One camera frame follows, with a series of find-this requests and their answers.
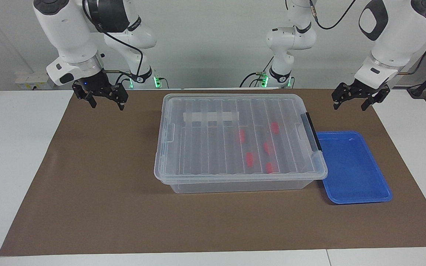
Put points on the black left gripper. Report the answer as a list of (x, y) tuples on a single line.
[(361, 90)]

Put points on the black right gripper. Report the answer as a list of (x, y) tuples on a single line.
[(100, 88)]

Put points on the red block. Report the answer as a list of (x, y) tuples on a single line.
[(269, 167), (241, 136), (275, 128), (267, 147), (250, 159)]

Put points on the clear ribbed plastic lid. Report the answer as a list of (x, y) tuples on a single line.
[(205, 147)]

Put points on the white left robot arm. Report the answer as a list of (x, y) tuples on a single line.
[(401, 40)]

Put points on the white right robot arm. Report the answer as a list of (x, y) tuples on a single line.
[(68, 33)]

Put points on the blue plastic tray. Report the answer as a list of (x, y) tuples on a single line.
[(353, 170)]

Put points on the clear plastic storage box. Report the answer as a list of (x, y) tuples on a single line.
[(235, 187)]

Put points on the white power strip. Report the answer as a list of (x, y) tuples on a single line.
[(31, 79)]

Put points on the brown table mat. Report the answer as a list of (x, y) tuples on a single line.
[(87, 203)]

